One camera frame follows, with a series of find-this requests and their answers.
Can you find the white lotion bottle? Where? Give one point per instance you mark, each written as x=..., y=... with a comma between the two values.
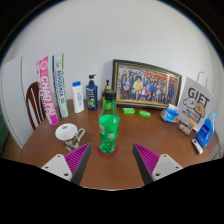
x=78, y=98

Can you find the flat round red coaster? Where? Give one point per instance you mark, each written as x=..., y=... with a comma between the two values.
x=100, y=153

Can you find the framed group photo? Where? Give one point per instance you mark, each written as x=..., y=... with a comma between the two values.
x=145, y=85

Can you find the blue detergent bottle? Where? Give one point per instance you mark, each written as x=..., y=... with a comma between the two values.
x=205, y=133

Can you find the green plastic drink bottle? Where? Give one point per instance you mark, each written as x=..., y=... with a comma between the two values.
x=109, y=126

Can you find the green and white cardboard tube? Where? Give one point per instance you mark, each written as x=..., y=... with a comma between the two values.
x=61, y=86

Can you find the white remote control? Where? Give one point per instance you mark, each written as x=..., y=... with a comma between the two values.
x=197, y=146

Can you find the colourful puzzle cube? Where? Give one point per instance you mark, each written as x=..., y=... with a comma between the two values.
x=191, y=123

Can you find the white paper gift bag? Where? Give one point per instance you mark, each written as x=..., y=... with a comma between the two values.
x=195, y=100

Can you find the amber pump bottle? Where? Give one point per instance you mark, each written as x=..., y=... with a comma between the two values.
x=107, y=87

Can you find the blue tissue pack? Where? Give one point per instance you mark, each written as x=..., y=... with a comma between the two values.
x=170, y=115

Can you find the wooden chair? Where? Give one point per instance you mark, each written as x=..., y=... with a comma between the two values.
x=33, y=106

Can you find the camouflage print mug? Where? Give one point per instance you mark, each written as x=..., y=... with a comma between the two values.
x=68, y=136

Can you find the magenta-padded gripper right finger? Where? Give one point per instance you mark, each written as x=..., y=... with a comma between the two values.
x=160, y=165

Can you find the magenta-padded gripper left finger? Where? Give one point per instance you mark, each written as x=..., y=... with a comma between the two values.
x=63, y=165

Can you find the dark blue pump bottle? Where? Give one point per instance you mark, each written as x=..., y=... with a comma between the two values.
x=92, y=96

